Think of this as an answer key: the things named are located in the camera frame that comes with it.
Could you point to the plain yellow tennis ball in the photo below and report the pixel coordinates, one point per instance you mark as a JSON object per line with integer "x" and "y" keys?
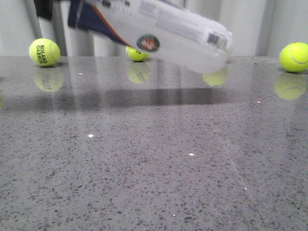
{"x": 294, "y": 57}

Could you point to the Head Team yellow tennis ball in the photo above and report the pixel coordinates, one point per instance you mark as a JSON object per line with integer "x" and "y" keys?
{"x": 135, "y": 54}

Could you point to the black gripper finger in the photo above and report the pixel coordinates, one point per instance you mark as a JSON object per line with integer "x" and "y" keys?
{"x": 47, "y": 8}

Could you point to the Roland Garros yellow tennis ball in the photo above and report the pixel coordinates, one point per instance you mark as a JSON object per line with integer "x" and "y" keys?
{"x": 44, "y": 52}

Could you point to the white plastic tennis ball can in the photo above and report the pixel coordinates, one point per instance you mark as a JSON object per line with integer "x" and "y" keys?
{"x": 158, "y": 28}

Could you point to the grey pleated curtain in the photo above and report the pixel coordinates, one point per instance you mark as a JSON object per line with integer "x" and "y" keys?
{"x": 259, "y": 27}

